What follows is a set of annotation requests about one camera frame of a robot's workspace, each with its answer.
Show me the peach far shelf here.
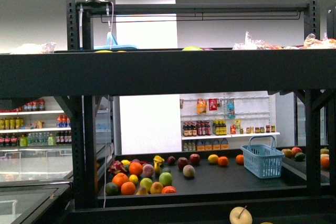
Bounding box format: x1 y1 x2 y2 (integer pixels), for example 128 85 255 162
183 165 195 178

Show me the yellow lemon far shelf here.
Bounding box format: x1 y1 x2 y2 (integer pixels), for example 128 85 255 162
207 154 219 164

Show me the green apple far shelf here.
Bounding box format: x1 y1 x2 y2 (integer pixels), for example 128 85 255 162
159 172 173 187

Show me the black metal shelf rack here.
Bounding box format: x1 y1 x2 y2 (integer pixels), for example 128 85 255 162
1 4 335 223

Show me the drinks shelf left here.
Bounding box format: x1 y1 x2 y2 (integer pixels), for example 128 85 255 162
1 97 72 147

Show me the yellow banana bunch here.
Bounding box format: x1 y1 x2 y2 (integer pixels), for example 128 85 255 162
153 155 164 174

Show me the dark red apple far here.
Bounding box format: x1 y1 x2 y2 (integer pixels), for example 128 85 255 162
177 157 189 170

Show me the pink dragon fruit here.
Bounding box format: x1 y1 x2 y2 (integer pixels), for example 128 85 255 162
108 161 128 175

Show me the blue shopping basket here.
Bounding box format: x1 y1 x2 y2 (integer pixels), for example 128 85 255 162
240 135 285 179

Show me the pale pear back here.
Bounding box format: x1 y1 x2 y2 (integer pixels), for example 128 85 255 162
229 206 253 224

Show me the glass freezer chest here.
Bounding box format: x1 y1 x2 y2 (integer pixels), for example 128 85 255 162
1 144 114 223

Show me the white wall goods shelf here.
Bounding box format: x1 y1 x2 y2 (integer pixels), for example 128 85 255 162
180 91 280 152

